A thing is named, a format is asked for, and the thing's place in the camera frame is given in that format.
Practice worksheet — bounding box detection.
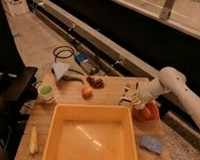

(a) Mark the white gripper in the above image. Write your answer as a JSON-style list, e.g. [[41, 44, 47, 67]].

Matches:
[[117, 82, 151, 107]]

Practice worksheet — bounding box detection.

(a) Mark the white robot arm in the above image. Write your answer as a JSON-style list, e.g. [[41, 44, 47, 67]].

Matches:
[[121, 66, 200, 131]]

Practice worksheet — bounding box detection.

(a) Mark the red bowl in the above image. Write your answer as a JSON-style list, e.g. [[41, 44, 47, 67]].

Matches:
[[132, 102, 160, 122]]

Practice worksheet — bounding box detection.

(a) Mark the dark grape bunch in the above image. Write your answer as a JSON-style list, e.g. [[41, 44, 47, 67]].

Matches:
[[86, 76, 104, 89]]

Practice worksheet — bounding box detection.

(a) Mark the red tomato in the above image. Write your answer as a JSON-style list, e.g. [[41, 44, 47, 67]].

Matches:
[[81, 86, 93, 100]]

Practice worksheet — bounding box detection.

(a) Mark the blue sponge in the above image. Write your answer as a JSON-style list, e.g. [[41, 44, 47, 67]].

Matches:
[[140, 135, 163, 155]]

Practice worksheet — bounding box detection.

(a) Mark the blue box device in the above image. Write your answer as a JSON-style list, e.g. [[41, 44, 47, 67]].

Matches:
[[74, 53, 98, 75]]

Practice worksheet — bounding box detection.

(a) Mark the green chili pepper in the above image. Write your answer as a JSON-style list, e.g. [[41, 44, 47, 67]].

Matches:
[[62, 76, 84, 85]]

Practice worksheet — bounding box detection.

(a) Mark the yellow plastic tub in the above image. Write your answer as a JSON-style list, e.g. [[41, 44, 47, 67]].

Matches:
[[42, 104, 138, 160]]

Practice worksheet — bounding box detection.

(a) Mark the white cup green inside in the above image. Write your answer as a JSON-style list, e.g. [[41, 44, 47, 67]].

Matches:
[[38, 83, 55, 103]]

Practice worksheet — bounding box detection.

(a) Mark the yellow corn cob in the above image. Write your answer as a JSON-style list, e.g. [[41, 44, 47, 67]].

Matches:
[[29, 126, 38, 155]]

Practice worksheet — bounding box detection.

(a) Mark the white power adapter box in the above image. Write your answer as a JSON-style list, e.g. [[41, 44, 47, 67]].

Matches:
[[6, 0, 29, 17]]

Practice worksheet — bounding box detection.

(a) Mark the black coiled cable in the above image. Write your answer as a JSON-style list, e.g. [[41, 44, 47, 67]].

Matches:
[[52, 44, 76, 63]]

